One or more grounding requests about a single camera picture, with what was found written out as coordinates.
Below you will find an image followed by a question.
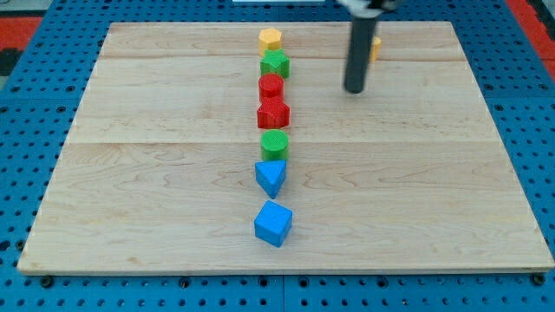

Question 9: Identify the grey robot end mount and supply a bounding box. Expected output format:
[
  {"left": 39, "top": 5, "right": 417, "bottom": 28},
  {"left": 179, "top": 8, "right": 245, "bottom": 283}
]
[{"left": 336, "top": 0, "right": 402, "bottom": 18}]

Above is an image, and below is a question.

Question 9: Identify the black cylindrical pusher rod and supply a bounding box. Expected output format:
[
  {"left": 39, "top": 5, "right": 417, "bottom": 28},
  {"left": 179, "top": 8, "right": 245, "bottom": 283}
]
[{"left": 343, "top": 17, "right": 377, "bottom": 94}]

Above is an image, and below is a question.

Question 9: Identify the green star block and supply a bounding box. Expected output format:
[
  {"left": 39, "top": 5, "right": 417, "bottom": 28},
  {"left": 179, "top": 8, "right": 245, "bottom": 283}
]
[{"left": 260, "top": 49, "right": 291, "bottom": 79}]

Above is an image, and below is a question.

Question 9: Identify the yellow hexagon block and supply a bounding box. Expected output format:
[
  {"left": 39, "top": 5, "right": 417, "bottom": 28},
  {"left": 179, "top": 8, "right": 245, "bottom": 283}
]
[{"left": 258, "top": 28, "right": 283, "bottom": 56}]

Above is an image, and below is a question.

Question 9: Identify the red star block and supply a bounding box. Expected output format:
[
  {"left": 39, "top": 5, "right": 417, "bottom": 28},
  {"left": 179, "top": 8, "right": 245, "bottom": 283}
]
[{"left": 257, "top": 96, "right": 291, "bottom": 129}]

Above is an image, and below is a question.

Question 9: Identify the yellow block behind pusher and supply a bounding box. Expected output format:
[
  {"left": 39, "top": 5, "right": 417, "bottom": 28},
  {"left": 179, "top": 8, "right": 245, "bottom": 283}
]
[{"left": 369, "top": 36, "right": 382, "bottom": 62}]

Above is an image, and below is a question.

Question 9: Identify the red cylinder block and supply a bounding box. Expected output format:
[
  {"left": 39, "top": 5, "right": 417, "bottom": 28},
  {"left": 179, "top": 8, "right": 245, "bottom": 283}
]
[{"left": 258, "top": 73, "right": 284, "bottom": 100}]

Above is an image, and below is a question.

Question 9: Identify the green cylinder block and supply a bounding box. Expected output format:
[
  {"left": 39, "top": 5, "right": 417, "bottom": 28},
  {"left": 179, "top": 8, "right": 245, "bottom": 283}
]
[{"left": 260, "top": 129, "right": 289, "bottom": 161}]

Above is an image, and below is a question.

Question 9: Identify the blue triangle block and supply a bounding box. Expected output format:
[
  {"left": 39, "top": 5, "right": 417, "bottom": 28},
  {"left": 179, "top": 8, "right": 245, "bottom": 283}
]
[{"left": 254, "top": 159, "right": 287, "bottom": 198}]

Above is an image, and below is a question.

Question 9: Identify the blue cube block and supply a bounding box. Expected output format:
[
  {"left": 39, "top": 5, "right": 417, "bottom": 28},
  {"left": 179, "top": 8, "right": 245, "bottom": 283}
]
[{"left": 254, "top": 200, "right": 293, "bottom": 248}]

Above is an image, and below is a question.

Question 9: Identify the wooden board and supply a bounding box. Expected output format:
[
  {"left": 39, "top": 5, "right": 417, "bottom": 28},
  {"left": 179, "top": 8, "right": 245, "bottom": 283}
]
[{"left": 17, "top": 22, "right": 554, "bottom": 276}]

